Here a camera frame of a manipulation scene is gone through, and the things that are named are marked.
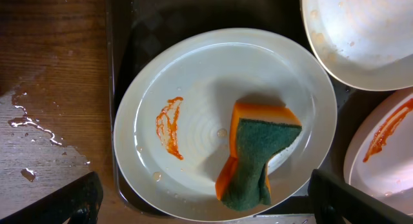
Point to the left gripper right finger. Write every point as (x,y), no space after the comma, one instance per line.
(335,201)

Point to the large brown serving tray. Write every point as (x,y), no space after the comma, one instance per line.
(139,30)

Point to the white plate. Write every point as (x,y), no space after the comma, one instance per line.
(172,126)
(378,161)
(365,44)

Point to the orange green scrub sponge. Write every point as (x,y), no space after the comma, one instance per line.
(257,134)

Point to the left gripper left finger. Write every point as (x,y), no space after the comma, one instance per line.
(77,202)

